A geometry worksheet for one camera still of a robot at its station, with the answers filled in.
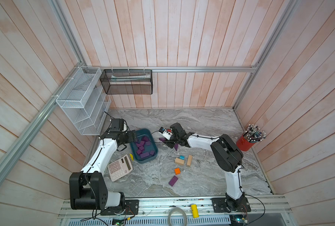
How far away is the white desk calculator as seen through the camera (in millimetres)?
847

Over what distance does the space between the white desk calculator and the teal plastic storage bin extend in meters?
0.06

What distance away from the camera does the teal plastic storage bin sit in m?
0.92
